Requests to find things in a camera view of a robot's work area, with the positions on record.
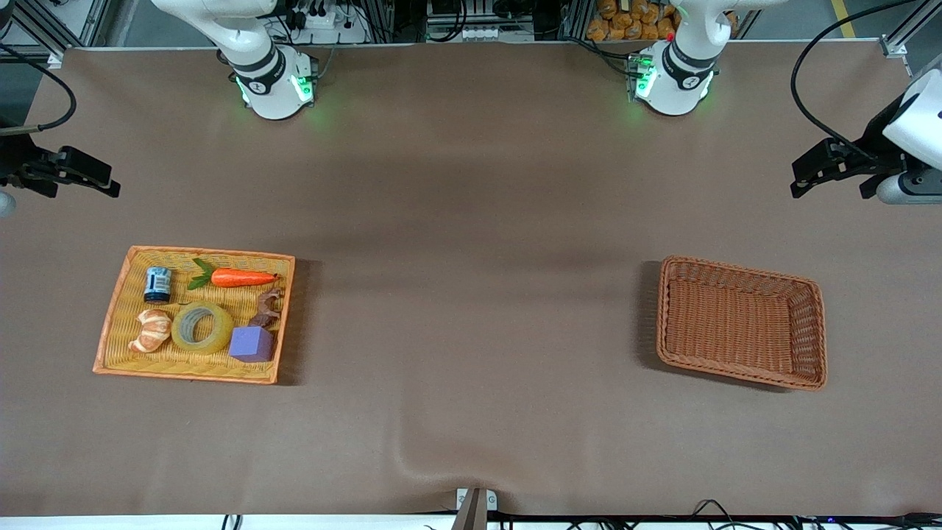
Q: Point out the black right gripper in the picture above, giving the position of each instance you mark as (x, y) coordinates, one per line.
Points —
(16, 163)

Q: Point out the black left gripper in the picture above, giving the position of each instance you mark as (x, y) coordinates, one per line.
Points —
(873, 148)

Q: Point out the yellow packing tape roll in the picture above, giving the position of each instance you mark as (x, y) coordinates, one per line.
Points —
(218, 337)

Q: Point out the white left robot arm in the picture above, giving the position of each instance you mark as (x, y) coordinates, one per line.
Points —
(673, 81)

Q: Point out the small blue labelled can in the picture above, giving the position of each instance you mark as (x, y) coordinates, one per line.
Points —
(157, 285)

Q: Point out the toy croissant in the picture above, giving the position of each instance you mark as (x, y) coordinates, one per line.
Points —
(151, 330)

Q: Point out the brown wicker basket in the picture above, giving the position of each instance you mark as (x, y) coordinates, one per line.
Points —
(739, 324)

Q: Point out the orange toy carrot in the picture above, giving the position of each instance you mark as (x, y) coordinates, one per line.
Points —
(239, 277)

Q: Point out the yellow wicker basket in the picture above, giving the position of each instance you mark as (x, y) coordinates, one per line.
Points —
(125, 353)

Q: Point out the brown toy lion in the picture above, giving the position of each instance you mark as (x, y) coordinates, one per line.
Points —
(268, 308)

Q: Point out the purple foam cube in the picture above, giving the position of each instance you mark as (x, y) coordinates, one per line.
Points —
(252, 344)

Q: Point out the bag of bread rolls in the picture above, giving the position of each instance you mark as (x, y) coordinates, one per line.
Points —
(625, 22)

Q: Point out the white power strip with plugs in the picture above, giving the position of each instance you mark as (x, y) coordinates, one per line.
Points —
(324, 20)

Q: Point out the aluminium frame corner bracket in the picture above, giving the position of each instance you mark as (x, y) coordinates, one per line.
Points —
(895, 46)

